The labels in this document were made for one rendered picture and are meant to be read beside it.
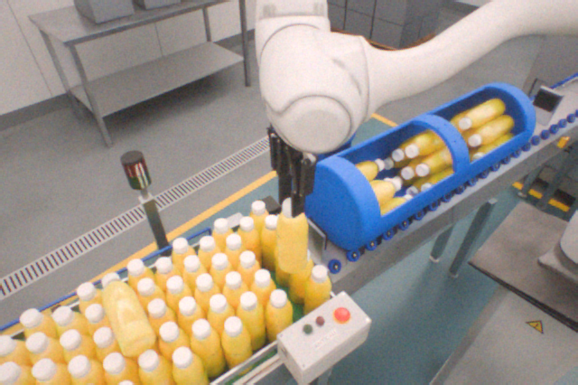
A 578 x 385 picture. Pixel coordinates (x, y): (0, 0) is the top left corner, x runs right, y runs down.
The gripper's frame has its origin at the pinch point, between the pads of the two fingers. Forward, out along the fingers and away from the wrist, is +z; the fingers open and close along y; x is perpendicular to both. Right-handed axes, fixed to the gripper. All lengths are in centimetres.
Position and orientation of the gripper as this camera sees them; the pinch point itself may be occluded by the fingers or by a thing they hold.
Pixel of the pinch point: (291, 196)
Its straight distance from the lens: 79.5
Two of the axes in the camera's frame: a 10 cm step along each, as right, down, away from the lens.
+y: -5.7, -5.7, 5.9
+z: 0.1, 7.2, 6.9
